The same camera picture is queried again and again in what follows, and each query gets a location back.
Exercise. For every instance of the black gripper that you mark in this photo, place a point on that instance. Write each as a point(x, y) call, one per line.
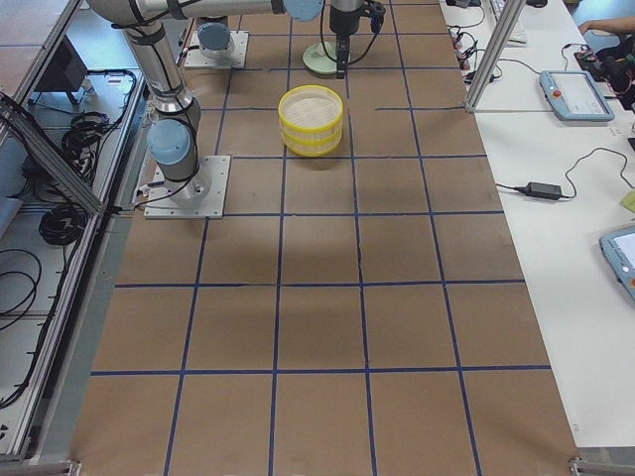
point(341, 20)

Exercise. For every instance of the yellow bamboo steamer top layer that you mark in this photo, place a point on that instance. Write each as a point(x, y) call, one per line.
point(310, 112)

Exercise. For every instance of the yellow bamboo steamer layer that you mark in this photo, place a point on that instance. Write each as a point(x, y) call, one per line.
point(310, 112)
point(311, 147)

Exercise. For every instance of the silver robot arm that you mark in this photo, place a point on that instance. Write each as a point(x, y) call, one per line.
point(141, 22)
point(299, 10)

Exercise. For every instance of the person forearm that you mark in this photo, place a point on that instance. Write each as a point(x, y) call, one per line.
point(613, 26)

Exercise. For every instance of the yellow bamboo steamer bottom layer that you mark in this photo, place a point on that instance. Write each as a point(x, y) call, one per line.
point(311, 147)

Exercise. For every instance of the light green bowl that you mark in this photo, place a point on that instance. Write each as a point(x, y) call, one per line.
point(320, 58)

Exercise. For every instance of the teach pendant upper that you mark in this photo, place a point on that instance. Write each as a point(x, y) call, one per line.
point(574, 96)

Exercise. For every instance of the teach pendant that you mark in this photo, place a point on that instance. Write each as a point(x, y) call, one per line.
point(617, 248)
point(574, 96)

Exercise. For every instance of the black power adapter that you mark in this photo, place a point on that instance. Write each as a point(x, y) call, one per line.
point(540, 190)

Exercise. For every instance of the teach pendant lower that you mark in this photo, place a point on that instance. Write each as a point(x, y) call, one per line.
point(617, 248)

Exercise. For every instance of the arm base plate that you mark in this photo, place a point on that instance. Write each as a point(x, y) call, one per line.
point(202, 197)
point(238, 49)

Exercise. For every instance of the aluminium frame post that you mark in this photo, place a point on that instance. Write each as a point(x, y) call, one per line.
point(502, 31)

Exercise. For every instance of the aluminium diagonal frame bar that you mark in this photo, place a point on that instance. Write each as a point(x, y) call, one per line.
point(22, 126)

